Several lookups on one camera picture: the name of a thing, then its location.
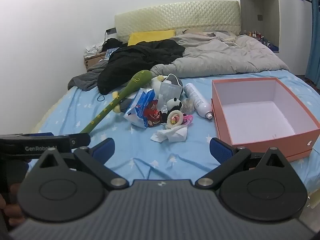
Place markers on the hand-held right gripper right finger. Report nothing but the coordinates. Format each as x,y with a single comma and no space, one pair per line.
220,150

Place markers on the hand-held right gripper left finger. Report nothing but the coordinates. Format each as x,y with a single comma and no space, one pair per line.
106,148

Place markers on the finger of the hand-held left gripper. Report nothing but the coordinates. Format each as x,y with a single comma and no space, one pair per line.
42,134
80,140

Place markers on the orange cardboard box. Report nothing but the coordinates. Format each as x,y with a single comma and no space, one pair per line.
262,145

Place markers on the white tissue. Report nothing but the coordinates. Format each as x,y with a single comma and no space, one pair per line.
172,133

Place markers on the blue plastic packet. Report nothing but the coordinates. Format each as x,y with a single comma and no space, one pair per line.
140,105

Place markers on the person's left hand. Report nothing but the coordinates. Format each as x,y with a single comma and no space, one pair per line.
12,212

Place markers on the blue star bed sheet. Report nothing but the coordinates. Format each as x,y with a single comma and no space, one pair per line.
130,155

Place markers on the black elastic loop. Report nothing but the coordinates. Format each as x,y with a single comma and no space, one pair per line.
100,98

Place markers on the grey yellow plush doll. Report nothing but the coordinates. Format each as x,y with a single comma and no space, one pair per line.
125,103

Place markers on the white spray bottle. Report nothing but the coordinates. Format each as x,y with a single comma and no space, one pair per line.
197,100

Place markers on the dark grey cloth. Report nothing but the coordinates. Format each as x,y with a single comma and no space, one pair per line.
82,81

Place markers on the green plush stick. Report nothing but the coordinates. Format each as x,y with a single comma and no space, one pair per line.
130,87

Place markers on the panda plush toy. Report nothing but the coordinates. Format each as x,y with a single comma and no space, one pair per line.
173,103

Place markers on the clear plastic bag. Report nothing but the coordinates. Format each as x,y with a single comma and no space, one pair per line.
167,91

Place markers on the brown cardboard box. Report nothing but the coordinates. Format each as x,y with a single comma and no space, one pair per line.
93,61

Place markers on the white duck plush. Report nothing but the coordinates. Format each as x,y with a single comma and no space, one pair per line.
157,81

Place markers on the dark grey round plush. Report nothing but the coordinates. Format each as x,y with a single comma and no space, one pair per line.
170,80

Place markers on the white cloth pile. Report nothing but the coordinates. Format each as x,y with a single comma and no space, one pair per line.
92,50

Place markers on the black clothing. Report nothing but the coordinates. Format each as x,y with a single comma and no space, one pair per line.
130,60

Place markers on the blue printed bag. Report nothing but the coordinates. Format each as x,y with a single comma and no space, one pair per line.
112,53

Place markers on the grey duvet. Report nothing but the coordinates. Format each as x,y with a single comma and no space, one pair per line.
220,55

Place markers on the blue cloth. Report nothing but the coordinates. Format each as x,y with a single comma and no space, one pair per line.
271,45

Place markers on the row of small bottles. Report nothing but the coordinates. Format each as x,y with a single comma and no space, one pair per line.
253,35

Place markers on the yellow pillow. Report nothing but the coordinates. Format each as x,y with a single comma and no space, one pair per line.
150,36

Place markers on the cream quilted headboard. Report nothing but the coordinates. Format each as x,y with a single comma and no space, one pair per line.
175,15

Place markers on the blue curtain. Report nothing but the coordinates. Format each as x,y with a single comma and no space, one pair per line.
313,42

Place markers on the white wardrobe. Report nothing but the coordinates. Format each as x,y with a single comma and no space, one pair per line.
287,17

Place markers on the black wall charger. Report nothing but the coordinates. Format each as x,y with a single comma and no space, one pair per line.
111,31

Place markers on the grey wall socket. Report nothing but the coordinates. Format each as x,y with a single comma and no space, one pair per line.
260,17

